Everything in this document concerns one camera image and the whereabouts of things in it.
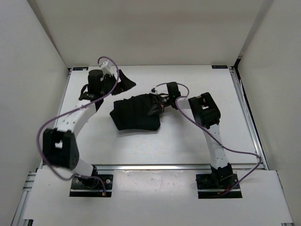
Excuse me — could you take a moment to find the left blue corner label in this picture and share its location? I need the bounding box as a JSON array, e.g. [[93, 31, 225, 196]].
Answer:
[[72, 67, 88, 71]]

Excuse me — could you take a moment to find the front aluminium rail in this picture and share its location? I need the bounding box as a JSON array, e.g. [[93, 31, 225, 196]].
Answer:
[[95, 164, 211, 170]]

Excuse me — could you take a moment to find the blue corner label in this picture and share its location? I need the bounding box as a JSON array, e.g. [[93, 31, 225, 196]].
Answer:
[[72, 67, 88, 71], [212, 65, 228, 69]]

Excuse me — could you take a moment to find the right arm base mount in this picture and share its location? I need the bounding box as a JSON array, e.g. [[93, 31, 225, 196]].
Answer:
[[196, 174, 242, 199]]

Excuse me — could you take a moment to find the purple cable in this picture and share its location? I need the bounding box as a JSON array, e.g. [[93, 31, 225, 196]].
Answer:
[[151, 82, 262, 196], [37, 56, 119, 197]]

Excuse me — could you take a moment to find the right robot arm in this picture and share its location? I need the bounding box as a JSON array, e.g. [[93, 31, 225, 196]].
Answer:
[[148, 82, 233, 188]]

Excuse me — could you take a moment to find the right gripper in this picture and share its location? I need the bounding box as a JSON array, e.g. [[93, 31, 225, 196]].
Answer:
[[148, 94, 173, 117]]

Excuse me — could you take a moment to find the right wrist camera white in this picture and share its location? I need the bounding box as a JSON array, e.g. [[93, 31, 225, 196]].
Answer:
[[150, 88, 158, 95]]

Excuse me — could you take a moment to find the right blue corner label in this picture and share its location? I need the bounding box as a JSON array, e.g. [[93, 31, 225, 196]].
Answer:
[[212, 65, 228, 69]]

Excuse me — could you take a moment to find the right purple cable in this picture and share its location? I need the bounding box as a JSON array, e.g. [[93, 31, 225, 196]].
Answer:
[[151, 82, 262, 196]]

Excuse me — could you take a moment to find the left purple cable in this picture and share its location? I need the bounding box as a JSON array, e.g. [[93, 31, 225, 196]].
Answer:
[[37, 56, 119, 197]]

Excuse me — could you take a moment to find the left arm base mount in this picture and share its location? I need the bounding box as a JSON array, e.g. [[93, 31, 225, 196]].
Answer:
[[69, 171, 114, 198]]

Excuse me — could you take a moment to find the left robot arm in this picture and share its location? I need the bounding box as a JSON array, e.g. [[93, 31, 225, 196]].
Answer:
[[42, 67, 136, 188]]

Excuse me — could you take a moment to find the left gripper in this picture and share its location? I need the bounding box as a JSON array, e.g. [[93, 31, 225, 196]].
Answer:
[[100, 71, 136, 97]]

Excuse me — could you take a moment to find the black skirt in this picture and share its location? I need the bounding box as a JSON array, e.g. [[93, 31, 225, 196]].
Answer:
[[110, 94, 160, 131]]

